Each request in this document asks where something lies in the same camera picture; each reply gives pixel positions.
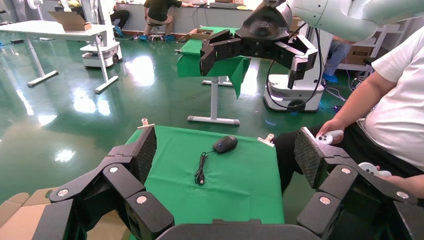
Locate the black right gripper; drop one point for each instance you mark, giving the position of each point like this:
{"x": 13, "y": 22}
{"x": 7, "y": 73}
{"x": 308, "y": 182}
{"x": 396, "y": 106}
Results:
{"x": 258, "y": 49}

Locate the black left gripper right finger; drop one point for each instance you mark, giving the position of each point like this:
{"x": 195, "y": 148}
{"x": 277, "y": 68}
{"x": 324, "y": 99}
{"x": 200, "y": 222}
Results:
{"x": 341, "y": 185}

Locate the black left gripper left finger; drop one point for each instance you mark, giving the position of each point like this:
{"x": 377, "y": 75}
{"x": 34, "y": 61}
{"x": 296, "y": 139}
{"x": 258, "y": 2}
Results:
{"x": 126, "y": 179}

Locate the white handheld controller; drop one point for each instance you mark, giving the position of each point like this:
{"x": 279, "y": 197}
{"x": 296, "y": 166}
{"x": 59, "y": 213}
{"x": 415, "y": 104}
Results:
{"x": 323, "y": 138}
{"x": 367, "y": 167}

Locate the operator left forearm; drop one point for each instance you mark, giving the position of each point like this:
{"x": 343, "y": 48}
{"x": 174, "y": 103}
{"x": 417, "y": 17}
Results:
{"x": 415, "y": 185}

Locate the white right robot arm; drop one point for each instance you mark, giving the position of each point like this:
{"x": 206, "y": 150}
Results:
{"x": 334, "y": 16}

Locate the operator right forearm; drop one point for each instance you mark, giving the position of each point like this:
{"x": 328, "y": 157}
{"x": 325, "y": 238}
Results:
{"x": 364, "y": 99}

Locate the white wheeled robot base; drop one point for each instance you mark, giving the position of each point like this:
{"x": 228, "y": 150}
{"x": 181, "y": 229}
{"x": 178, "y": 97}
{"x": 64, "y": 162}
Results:
{"x": 298, "y": 91}

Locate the white robot base with column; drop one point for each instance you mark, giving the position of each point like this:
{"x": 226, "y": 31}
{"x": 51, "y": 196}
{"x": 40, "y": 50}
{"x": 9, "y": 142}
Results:
{"x": 101, "y": 54}

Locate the flat cardboard box on background table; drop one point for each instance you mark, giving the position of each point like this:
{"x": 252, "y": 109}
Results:
{"x": 200, "y": 33}

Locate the open brown cardboard box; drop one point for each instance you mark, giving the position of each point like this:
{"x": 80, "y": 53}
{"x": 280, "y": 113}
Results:
{"x": 20, "y": 218}

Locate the open cardboard box with raised flap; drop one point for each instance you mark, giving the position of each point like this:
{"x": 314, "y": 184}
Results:
{"x": 71, "y": 20}

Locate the operator left hand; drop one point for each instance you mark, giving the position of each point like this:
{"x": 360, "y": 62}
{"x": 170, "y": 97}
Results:
{"x": 394, "y": 180}

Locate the operator right hand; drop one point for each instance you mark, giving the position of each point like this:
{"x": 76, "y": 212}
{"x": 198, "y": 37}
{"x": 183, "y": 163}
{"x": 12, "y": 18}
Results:
{"x": 333, "y": 124}

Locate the silver metal cloth clip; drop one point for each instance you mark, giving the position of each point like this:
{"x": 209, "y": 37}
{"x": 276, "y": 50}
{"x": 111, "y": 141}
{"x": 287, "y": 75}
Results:
{"x": 267, "y": 139}
{"x": 145, "y": 123}

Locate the grey long counter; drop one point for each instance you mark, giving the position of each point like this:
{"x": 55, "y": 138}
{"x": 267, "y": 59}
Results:
{"x": 205, "y": 20}

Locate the person in blue jeans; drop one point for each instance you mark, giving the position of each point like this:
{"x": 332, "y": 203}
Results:
{"x": 338, "y": 53}

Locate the operator in white t-shirt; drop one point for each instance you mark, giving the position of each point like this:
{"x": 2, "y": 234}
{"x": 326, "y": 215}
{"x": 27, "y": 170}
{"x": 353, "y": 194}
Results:
{"x": 397, "y": 116}

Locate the brown carton on shelf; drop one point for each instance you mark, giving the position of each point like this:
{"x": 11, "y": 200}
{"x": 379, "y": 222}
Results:
{"x": 357, "y": 54}

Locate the seated person in black shirt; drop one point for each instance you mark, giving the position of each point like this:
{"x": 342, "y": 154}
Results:
{"x": 159, "y": 10}

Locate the white storage shelf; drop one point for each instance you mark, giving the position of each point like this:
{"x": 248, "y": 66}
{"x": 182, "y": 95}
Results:
{"x": 381, "y": 39}

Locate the seated person in dark trousers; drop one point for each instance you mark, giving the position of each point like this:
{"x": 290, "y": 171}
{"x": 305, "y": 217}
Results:
{"x": 120, "y": 16}

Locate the long white table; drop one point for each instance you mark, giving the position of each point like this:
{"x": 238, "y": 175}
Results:
{"x": 49, "y": 29}

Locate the black power adapter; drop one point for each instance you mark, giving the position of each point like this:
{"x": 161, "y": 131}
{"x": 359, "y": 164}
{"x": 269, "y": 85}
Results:
{"x": 17, "y": 41}

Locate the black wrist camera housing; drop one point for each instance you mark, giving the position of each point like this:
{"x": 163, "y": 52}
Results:
{"x": 261, "y": 18}

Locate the white background table frame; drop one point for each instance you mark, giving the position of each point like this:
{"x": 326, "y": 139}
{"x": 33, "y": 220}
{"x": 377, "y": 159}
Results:
{"x": 214, "y": 99}

